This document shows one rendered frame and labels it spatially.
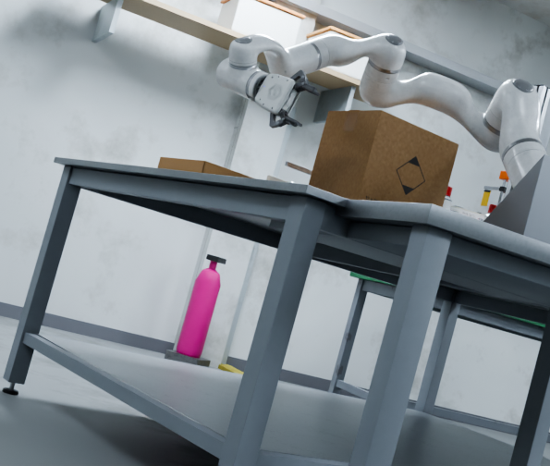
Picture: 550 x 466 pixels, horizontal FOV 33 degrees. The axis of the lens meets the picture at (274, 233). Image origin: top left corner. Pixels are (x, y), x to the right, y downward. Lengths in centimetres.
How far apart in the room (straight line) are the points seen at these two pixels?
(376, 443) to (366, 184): 85
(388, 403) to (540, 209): 81
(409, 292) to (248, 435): 53
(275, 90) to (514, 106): 70
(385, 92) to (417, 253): 101
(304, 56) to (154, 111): 337
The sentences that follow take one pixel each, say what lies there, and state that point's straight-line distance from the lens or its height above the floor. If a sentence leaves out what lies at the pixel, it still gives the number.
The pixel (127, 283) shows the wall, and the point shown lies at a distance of 599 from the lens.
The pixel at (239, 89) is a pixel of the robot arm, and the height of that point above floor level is 108.
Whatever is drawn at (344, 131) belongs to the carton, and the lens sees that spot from 262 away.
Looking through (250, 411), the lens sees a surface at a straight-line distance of 213.
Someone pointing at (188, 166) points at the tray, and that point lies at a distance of 260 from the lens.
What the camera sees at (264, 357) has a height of 44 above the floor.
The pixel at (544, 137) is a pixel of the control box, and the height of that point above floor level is 133.
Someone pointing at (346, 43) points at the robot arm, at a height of 133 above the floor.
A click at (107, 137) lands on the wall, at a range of 592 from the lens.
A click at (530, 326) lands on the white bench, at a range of 514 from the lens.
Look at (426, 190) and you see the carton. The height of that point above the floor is 96.
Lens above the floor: 59
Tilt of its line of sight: 3 degrees up
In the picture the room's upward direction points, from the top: 15 degrees clockwise
